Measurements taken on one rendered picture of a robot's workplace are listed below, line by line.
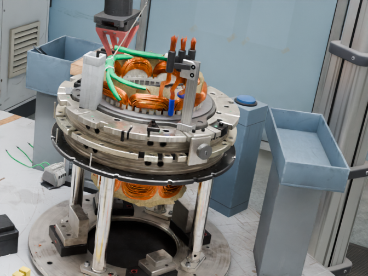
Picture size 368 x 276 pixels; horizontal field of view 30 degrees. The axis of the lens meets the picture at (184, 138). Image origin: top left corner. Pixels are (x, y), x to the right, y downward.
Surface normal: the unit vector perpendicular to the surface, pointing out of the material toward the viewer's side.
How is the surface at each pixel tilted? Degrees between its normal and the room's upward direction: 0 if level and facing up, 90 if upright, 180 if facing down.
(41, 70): 90
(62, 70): 90
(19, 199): 0
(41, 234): 0
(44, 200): 0
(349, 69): 90
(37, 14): 89
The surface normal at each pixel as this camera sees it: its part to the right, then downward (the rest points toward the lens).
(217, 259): 0.14, -0.91
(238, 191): 0.74, 0.37
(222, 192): -0.66, 0.21
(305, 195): 0.00, 0.39
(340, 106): -0.85, 0.10
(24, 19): 0.92, 0.24
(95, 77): -0.28, 0.34
